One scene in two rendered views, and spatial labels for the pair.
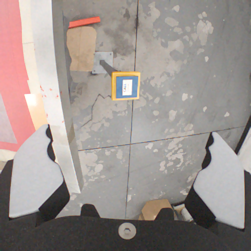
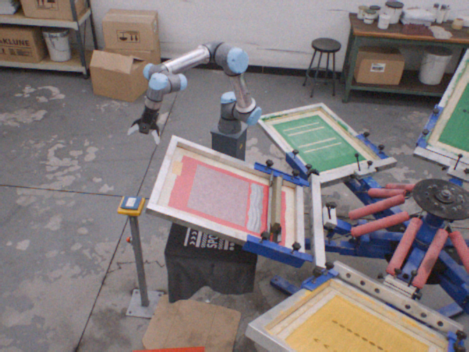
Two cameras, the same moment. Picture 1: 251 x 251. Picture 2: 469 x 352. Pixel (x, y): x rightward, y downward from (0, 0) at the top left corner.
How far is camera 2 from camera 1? 2.15 m
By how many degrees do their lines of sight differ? 22
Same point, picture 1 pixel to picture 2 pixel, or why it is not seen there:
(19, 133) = (192, 166)
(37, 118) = (178, 167)
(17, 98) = (185, 176)
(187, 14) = not seen: outside the picture
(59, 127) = (167, 158)
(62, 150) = (169, 151)
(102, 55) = (142, 311)
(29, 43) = (169, 186)
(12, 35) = (176, 191)
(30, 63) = (172, 181)
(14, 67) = (180, 184)
